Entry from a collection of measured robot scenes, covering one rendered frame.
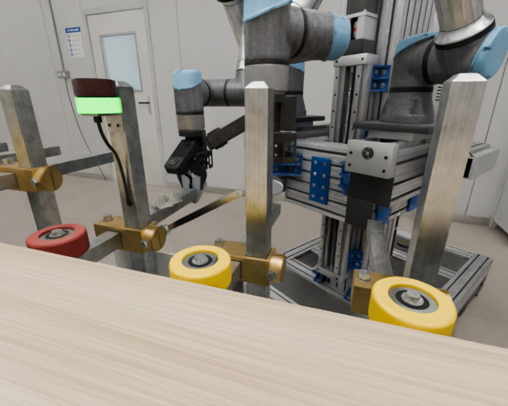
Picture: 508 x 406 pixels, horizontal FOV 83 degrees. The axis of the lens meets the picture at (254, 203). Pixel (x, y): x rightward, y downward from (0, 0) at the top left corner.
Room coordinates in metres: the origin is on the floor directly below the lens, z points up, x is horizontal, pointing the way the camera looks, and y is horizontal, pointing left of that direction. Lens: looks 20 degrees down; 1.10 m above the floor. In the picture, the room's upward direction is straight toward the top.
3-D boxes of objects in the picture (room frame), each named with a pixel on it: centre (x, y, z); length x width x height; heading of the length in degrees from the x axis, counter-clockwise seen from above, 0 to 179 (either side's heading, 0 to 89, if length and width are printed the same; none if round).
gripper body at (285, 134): (0.53, -0.03, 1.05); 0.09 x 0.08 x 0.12; 92
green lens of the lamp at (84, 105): (0.47, 0.24, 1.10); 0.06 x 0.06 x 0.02
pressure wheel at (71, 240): (0.40, 0.31, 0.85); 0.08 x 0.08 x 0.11
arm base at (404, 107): (0.91, -0.47, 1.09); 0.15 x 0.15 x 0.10
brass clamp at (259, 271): (0.45, 0.01, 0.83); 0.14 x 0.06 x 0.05; 72
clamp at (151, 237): (0.52, 0.25, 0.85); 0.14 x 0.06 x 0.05; 72
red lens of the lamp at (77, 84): (0.47, 0.24, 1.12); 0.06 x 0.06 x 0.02
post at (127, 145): (0.52, 0.23, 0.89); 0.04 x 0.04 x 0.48; 72
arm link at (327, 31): (0.59, -0.10, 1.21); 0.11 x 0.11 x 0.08; 28
